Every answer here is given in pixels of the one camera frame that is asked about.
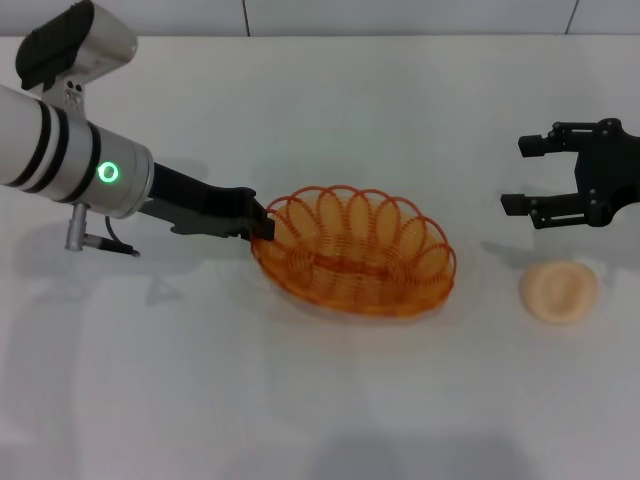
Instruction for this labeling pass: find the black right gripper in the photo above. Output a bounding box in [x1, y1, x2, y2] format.
[500, 117, 640, 231]

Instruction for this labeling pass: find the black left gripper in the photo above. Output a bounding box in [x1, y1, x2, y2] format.
[138, 162, 277, 243]

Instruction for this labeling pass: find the orange wire basket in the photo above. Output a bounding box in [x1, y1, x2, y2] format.
[249, 184, 458, 319]

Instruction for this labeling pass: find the pale round bread bun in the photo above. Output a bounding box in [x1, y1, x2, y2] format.
[519, 260, 600, 327]

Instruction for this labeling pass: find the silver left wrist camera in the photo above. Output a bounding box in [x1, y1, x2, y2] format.
[14, 0, 139, 92]

